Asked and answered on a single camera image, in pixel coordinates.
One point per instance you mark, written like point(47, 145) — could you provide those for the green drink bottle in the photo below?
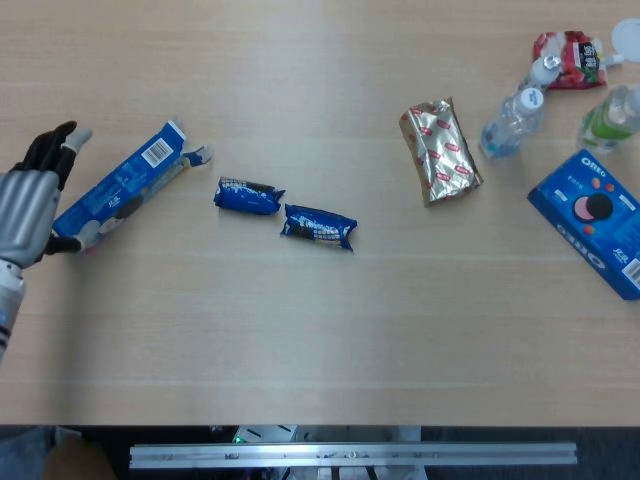
point(607, 122)

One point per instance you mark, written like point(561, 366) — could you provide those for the white round lid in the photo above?
point(627, 35)

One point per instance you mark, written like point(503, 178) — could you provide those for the clear water bottle white cap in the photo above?
point(510, 127)

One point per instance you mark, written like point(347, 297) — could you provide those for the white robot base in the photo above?
point(270, 434)

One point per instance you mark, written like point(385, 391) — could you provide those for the blue cookie box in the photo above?
point(115, 195)

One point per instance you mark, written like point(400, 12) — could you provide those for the wide blue Oreo box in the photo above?
point(585, 220)

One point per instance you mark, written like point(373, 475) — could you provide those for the blue cookie packet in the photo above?
point(317, 227)
point(247, 196)

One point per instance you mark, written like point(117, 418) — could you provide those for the red snack pouch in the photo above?
point(570, 60)

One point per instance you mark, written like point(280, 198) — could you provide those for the aluminium rail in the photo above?
point(350, 455)

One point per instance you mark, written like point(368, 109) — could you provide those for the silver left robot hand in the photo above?
point(25, 215)

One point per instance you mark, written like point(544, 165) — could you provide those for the gold foil snack packet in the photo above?
point(442, 150)

